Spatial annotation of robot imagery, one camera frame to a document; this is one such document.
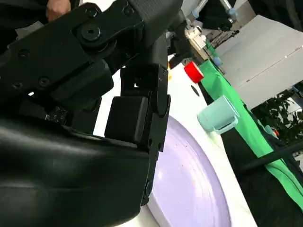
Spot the black tube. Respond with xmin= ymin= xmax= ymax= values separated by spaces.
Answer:
xmin=238 ymin=139 xmax=303 ymax=174

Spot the person's hand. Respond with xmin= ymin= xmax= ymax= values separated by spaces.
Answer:
xmin=45 ymin=0 xmax=72 ymax=21

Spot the pale green mug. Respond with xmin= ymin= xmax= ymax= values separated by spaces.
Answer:
xmin=196 ymin=94 xmax=239 ymax=135

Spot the green cloth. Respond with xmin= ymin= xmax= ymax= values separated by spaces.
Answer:
xmin=198 ymin=39 xmax=303 ymax=211

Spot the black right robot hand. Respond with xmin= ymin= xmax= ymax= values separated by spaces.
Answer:
xmin=0 ymin=0 xmax=195 ymax=227

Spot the lilac plate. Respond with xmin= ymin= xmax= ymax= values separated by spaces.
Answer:
xmin=141 ymin=115 xmax=232 ymax=227

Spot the green potted plant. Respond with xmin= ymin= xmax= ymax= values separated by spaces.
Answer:
xmin=252 ymin=89 xmax=303 ymax=144

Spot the red tape roll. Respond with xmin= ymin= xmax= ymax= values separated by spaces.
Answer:
xmin=183 ymin=61 xmax=205 ymax=84

